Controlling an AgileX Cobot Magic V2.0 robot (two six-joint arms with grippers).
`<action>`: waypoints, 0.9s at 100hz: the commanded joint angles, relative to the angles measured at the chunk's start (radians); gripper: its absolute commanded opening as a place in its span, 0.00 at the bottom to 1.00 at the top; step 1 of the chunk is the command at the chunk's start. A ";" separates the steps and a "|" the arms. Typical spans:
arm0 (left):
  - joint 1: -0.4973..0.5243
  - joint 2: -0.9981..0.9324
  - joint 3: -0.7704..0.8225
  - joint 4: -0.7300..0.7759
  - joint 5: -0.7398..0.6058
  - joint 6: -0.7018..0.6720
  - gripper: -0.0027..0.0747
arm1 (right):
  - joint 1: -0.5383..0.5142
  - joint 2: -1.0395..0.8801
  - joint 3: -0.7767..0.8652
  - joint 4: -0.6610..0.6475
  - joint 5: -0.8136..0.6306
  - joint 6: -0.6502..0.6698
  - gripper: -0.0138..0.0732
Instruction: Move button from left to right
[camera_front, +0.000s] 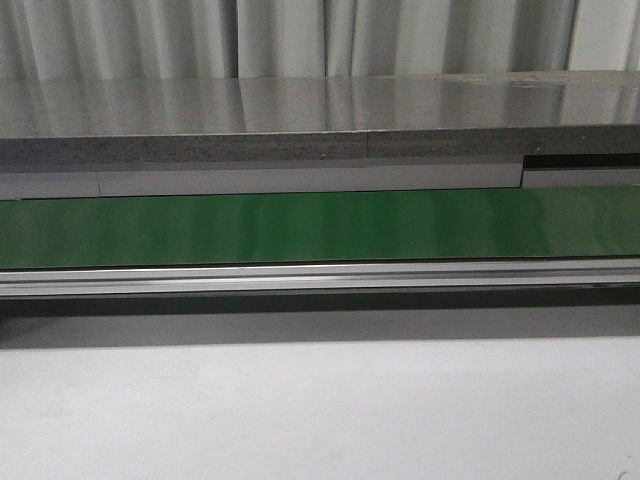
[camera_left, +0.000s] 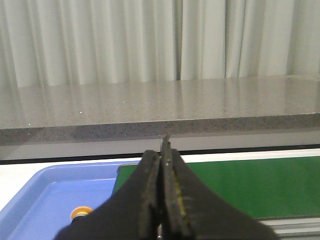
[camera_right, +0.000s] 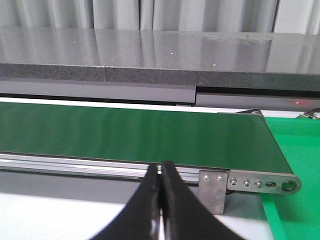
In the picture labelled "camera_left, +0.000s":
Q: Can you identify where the grey stone counter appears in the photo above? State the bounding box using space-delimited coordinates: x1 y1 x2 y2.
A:
0 74 320 161

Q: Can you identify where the green conveyor belt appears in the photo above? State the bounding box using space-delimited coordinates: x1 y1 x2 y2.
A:
111 155 320 220

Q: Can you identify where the white curtain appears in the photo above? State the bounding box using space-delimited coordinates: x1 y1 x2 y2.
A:
0 0 320 88

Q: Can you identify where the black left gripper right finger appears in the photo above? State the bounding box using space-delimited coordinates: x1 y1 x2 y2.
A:
159 136 278 240

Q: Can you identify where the aluminium conveyor frame rail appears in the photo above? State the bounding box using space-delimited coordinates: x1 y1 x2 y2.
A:
256 215 320 240

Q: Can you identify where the yellow push button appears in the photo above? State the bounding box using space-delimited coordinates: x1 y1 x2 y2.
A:
70 206 94 222

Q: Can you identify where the blue plastic tray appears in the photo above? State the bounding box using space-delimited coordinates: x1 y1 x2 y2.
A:
0 161 140 240

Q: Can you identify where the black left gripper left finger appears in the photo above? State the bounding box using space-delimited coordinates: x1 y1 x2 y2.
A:
56 150 160 240

